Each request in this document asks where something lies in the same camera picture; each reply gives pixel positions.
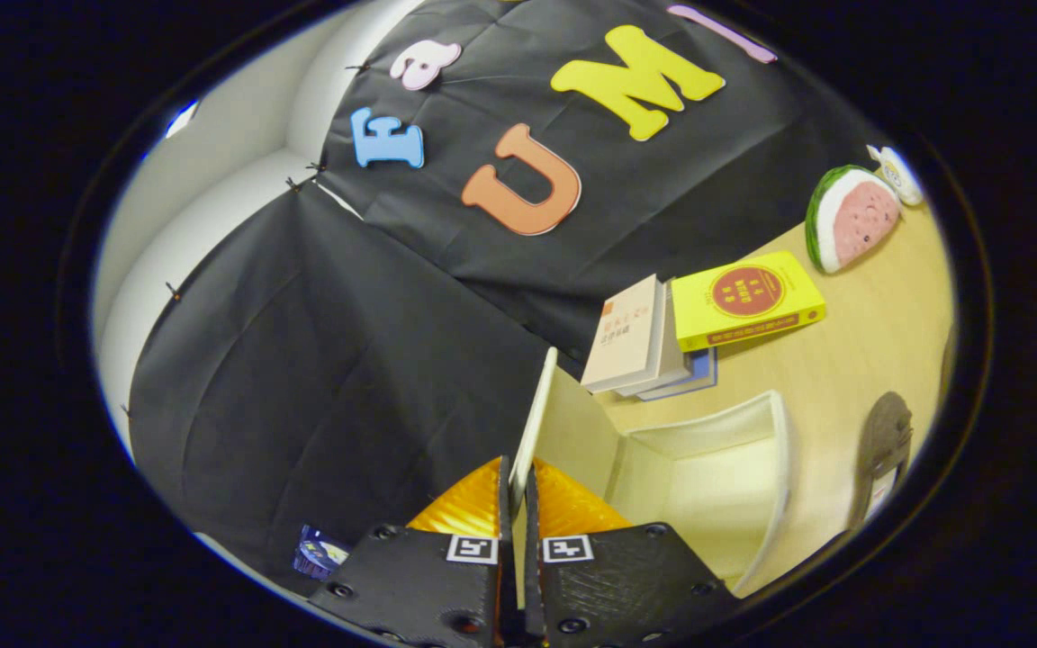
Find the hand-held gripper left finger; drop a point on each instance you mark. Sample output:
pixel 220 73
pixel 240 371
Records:
pixel 428 585

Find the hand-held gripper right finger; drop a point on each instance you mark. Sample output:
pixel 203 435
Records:
pixel 617 585

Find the cream fabric storage box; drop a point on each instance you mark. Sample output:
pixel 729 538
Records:
pixel 707 486

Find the blue lit screen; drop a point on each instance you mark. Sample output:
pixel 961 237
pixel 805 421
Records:
pixel 319 551

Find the blue book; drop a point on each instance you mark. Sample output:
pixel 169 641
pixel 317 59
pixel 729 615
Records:
pixel 703 369

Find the beige book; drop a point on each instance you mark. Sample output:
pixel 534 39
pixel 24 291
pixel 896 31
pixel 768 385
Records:
pixel 631 333

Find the yellow book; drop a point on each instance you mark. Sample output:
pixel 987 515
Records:
pixel 743 292

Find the watermelon slice plush toy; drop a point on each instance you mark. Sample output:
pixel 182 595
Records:
pixel 852 220

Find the white plush toy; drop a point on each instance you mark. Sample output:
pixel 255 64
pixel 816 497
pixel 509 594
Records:
pixel 901 175

